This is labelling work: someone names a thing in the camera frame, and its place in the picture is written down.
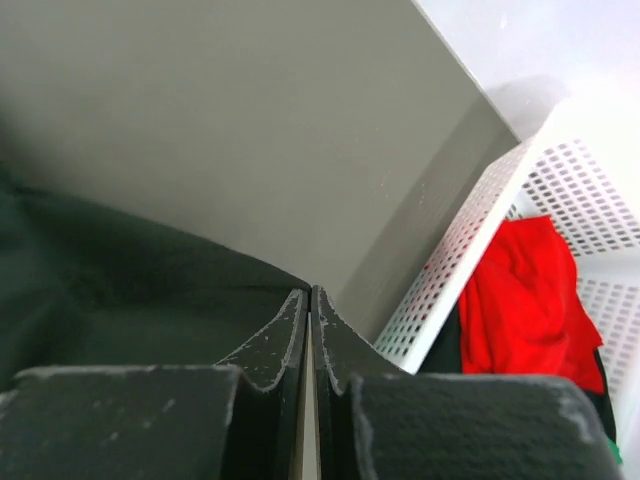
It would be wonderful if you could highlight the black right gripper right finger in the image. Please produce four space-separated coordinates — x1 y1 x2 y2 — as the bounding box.
310 286 623 479

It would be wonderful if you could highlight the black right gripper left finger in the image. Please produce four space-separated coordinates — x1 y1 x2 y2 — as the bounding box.
1 290 308 479

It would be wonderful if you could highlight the black t shirt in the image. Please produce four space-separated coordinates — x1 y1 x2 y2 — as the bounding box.
1 171 309 388

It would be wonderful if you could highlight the red t shirt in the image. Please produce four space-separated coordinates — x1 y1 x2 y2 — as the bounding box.
458 216 605 394

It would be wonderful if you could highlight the green t shirt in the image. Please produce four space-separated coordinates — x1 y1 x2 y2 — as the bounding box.
607 437 623 465

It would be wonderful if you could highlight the white plastic basket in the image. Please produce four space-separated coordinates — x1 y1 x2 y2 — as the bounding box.
374 101 639 458

